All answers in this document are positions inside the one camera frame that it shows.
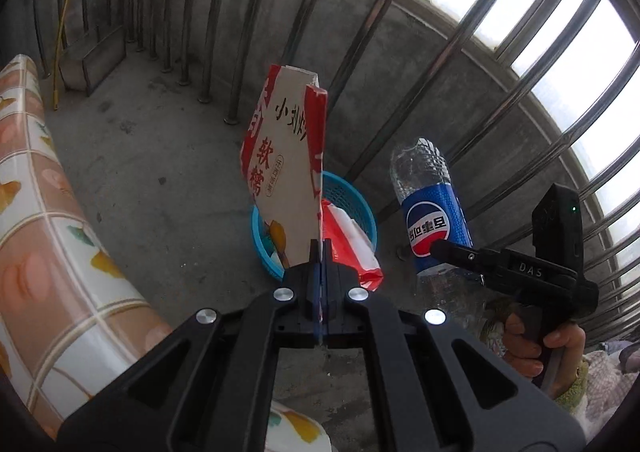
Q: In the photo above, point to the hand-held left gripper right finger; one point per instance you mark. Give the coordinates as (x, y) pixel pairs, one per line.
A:
(450, 382)

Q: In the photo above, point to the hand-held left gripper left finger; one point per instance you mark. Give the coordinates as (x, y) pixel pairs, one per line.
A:
(200, 372)

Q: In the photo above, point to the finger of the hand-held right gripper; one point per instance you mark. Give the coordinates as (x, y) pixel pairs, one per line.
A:
(460, 254)

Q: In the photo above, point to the clear bottle with blue label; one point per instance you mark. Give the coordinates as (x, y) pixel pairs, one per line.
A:
(435, 212)

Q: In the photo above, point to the red and white plastic bag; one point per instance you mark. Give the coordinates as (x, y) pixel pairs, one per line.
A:
(345, 242)

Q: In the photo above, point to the blue mesh wastebasket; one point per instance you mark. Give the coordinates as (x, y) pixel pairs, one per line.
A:
(345, 192)

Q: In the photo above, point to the red and white paper bag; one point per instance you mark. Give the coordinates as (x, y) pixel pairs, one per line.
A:
(285, 171)

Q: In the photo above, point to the person's right forearm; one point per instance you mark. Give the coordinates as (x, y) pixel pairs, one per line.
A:
(600, 392)

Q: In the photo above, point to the person's right hand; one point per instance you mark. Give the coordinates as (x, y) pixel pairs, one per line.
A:
(522, 347)

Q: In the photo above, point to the ginkgo leaf checked tablecloth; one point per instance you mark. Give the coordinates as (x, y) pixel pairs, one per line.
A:
(50, 232)

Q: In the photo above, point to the steel balcony railing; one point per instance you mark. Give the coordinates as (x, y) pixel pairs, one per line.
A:
(231, 120)

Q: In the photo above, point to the metal dustpan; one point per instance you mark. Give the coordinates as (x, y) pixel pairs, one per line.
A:
(105, 56)

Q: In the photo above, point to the yellow broom stick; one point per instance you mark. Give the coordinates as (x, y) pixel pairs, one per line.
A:
(65, 31)

